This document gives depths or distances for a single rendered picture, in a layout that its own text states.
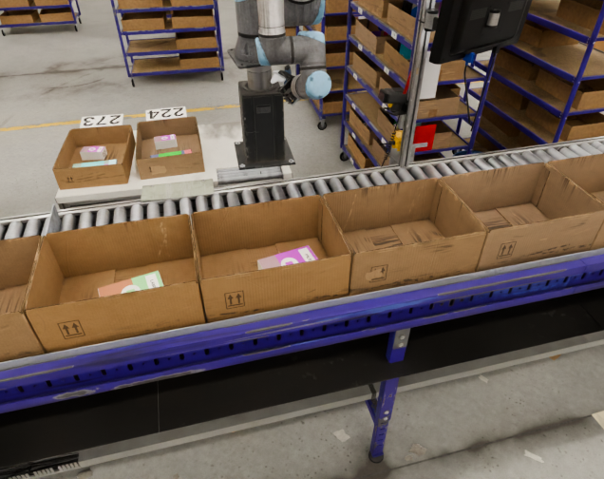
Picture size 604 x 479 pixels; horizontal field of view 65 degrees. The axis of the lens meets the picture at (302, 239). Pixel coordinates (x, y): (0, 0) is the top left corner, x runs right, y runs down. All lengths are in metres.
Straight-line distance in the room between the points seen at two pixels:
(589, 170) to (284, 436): 1.54
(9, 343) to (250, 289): 0.58
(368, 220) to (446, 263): 0.32
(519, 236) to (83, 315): 1.17
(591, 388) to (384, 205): 1.42
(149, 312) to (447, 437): 1.39
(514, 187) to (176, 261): 1.16
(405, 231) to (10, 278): 1.19
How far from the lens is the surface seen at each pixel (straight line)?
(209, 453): 2.10
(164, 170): 2.18
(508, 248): 1.49
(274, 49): 1.69
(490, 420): 2.28
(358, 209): 1.53
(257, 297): 1.25
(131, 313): 1.24
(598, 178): 2.02
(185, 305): 1.23
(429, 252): 1.34
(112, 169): 2.16
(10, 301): 1.55
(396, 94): 2.10
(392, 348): 1.49
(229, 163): 2.23
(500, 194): 1.77
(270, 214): 1.44
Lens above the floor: 1.85
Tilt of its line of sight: 39 degrees down
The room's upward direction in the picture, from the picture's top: straight up
